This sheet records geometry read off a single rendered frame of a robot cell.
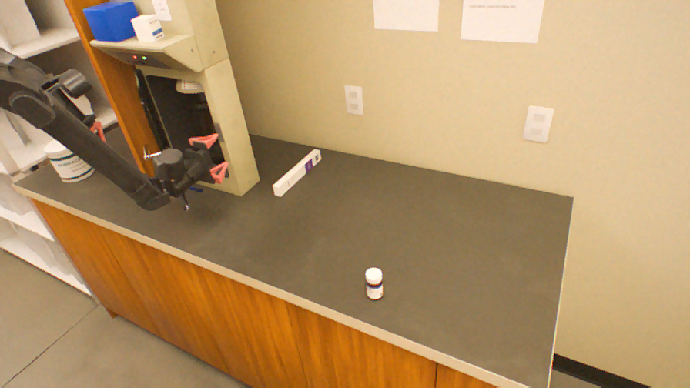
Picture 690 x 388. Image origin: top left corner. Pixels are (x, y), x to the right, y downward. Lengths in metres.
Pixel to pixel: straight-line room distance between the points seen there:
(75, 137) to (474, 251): 1.01
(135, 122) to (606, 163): 1.55
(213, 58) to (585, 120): 1.11
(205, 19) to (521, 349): 1.18
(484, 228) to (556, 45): 0.54
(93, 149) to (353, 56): 0.89
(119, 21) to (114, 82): 0.27
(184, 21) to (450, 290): 1.02
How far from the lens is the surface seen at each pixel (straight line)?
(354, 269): 1.16
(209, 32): 1.33
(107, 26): 1.38
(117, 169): 1.04
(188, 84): 1.44
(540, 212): 1.41
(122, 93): 1.60
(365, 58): 1.49
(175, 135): 1.64
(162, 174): 1.10
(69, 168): 1.96
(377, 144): 1.61
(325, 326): 1.22
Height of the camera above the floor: 1.79
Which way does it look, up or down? 36 degrees down
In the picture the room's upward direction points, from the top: 7 degrees counter-clockwise
